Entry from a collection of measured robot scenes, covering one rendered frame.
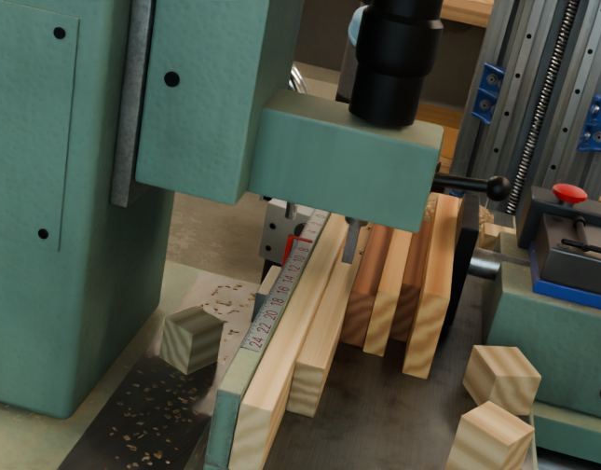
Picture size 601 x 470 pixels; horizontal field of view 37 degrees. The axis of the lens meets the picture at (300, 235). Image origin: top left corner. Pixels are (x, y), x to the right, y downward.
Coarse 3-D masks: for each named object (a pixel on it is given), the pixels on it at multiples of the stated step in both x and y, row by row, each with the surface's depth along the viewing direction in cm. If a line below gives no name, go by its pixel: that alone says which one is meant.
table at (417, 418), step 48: (480, 288) 85; (480, 336) 76; (336, 384) 64; (384, 384) 66; (432, 384) 67; (288, 432) 58; (336, 432) 59; (384, 432) 60; (432, 432) 61; (576, 432) 72
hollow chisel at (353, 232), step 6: (348, 228) 71; (354, 228) 71; (360, 228) 71; (348, 234) 71; (354, 234) 71; (348, 240) 71; (354, 240) 71; (348, 246) 72; (354, 246) 71; (348, 252) 72; (354, 252) 72; (342, 258) 72; (348, 258) 72
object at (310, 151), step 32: (288, 96) 70; (288, 128) 66; (320, 128) 65; (352, 128) 65; (384, 128) 66; (416, 128) 68; (256, 160) 67; (288, 160) 67; (320, 160) 66; (352, 160) 66; (384, 160) 65; (416, 160) 65; (256, 192) 68; (288, 192) 68; (320, 192) 67; (352, 192) 67; (384, 192) 66; (416, 192) 66; (352, 224) 70; (384, 224) 67; (416, 224) 67
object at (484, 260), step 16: (464, 208) 76; (464, 224) 73; (464, 240) 72; (464, 256) 73; (480, 256) 76; (496, 256) 76; (512, 256) 77; (464, 272) 73; (480, 272) 77; (496, 272) 76; (448, 304) 75; (448, 320) 75
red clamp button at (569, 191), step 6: (558, 186) 77; (564, 186) 77; (570, 186) 78; (558, 192) 76; (564, 192) 76; (570, 192) 76; (576, 192) 76; (582, 192) 77; (558, 198) 77; (564, 198) 76; (570, 198) 76; (576, 198) 76; (582, 198) 76
